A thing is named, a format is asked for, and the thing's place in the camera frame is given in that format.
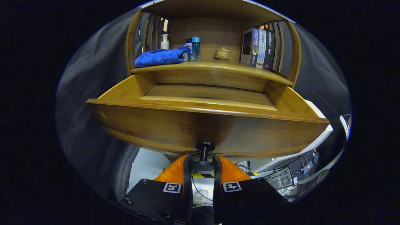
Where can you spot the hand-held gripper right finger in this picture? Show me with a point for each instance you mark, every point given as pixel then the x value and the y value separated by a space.
pixel 217 187

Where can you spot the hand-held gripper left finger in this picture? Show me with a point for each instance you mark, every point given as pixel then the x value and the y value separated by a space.
pixel 188 187

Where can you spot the wooden drawer with black knob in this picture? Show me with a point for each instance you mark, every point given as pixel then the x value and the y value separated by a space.
pixel 156 125

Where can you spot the wooden countertop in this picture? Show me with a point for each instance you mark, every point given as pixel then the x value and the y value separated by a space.
pixel 206 64

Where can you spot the wooden cabinet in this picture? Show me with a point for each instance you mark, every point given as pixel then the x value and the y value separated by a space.
pixel 212 31

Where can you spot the grey computer case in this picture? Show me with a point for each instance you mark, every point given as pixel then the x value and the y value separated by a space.
pixel 281 178

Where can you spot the black electronics box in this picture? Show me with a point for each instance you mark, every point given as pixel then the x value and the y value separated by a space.
pixel 300 165

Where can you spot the blue towel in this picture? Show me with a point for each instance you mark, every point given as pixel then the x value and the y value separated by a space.
pixel 159 57

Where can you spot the beige lidded teacup with saucer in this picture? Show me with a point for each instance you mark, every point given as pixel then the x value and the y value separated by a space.
pixel 222 53

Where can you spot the clear bottle with blue cap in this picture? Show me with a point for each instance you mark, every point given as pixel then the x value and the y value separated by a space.
pixel 195 48

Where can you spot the white bottle with blue label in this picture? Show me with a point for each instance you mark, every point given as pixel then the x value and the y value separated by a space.
pixel 188 43

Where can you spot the grey book with blue spine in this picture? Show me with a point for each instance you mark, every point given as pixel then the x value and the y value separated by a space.
pixel 247 47

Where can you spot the book with pale spine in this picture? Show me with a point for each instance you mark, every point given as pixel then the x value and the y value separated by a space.
pixel 261 50

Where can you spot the white pump bottle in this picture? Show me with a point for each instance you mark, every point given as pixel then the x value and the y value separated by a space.
pixel 165 43

